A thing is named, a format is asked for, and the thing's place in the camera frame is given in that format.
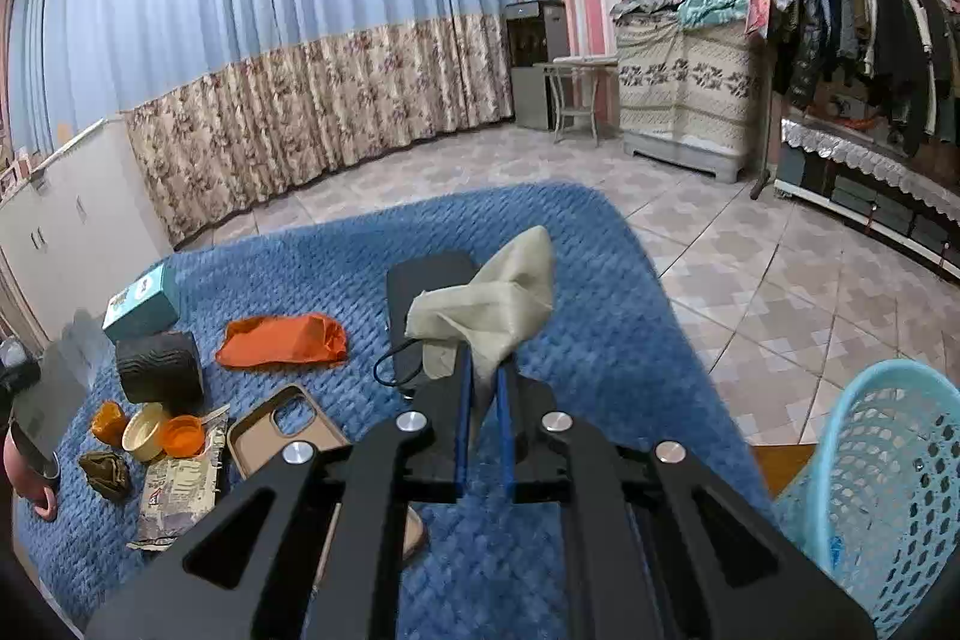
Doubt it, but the light blue plastic basket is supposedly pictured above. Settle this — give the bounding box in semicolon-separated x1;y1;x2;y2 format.
772;359;960;640

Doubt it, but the crumpled orange cup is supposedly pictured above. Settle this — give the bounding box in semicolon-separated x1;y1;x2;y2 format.
91;401;127;447

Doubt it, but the blue knitted blanket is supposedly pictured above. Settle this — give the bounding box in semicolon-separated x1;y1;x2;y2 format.
11;181;777;640

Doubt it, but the white cabinet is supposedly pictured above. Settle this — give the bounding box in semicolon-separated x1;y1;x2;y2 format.
0;115;177;341

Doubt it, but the orange plastic lid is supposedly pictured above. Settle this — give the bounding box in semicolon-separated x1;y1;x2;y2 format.
161;413;205;459

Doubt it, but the cream bowl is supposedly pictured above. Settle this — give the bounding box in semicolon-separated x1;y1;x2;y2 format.
121;401;175;462

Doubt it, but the person's left hand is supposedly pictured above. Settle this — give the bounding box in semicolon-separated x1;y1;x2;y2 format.
2;419;59;522

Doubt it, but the printed snack packet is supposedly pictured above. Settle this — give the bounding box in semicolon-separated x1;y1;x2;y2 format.
126;406;230;551

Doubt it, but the low stand with lace cloth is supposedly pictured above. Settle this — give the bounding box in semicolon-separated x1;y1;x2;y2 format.
772;115;960;281

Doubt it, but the row of hanging clothes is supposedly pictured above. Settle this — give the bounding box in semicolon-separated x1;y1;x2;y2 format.
769;0;960;157

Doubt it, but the grey water dispenser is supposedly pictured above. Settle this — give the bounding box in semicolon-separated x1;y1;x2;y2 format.
505;0;571;131

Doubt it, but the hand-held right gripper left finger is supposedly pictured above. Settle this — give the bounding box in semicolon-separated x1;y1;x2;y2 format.
86;347;481;640

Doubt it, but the black cable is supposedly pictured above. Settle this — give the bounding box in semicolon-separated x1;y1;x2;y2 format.
373;338;425;395

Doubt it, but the metal clothes rack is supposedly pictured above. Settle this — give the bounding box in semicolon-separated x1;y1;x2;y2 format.
750;0;960;200

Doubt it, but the black ribbed roll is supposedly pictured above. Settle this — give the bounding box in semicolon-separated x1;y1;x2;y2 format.
115;331;205;405

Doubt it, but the beige cloth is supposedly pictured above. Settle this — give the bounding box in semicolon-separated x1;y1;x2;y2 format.
403;225;556;386

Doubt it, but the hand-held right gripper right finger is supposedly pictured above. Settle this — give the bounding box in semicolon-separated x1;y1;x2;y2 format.
495;366;878;640

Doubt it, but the patterned cloth covered cabinet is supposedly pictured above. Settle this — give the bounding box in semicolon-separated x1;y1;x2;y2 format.
615;19;766;185

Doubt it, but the blue and floral curtain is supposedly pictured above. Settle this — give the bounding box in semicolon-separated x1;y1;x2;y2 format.
0;0;518;251

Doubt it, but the small folding table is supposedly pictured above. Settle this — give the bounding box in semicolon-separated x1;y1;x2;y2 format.
541;53;620;146

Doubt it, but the teal tissue box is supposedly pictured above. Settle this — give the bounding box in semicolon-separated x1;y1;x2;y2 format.
101;261;181;345

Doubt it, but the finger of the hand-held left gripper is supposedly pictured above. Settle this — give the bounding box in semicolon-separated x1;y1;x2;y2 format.
11;310;100;461

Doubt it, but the black smartphone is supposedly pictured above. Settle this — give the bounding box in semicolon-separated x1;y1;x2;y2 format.
384;250;481;401

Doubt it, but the tan phone case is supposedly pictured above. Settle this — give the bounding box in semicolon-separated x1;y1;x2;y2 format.
226;383;428;562

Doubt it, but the olive crumpled wrapper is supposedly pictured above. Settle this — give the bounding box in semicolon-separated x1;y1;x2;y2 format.
77;451;132;502

